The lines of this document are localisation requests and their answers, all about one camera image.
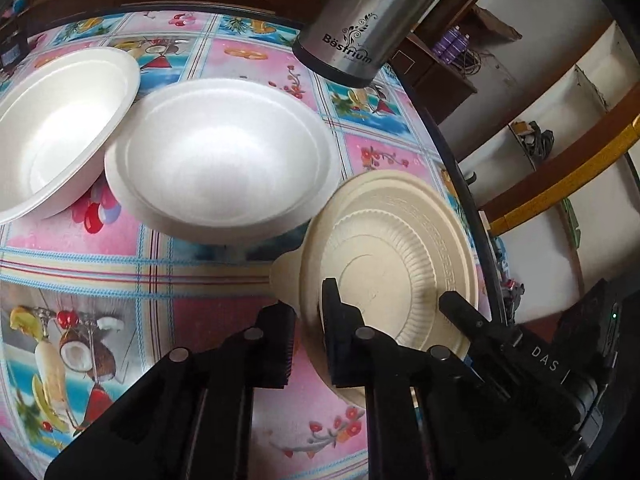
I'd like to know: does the large white bowl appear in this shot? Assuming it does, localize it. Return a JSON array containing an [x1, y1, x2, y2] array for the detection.
[[0, 47, 142, 226]]

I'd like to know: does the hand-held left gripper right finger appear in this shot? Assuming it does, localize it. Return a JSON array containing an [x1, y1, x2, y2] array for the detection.
[[319, 277, 572, 480]]

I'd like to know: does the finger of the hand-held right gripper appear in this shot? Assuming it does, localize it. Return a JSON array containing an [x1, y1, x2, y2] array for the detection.
[[439, 290, 507, 347]]

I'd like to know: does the purple bottle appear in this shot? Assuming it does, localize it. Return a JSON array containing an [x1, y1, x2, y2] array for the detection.
[[433, 27, 455, 63], [450, 30, 472, 65]]

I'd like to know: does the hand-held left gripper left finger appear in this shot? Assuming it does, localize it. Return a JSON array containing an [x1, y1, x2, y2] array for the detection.
[[45, 302, 297, 480]]

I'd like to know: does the stainless steel thermos pot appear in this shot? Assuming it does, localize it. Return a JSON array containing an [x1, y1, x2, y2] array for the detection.
[[292, 0, 465, 89]]

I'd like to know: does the small white bowl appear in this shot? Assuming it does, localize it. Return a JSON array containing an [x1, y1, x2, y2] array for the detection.
[[104, 77, 342, 247]]

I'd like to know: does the beige ribbed bowl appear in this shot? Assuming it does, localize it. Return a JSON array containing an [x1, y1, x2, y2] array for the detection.
[[270, 169, 481, 409]]

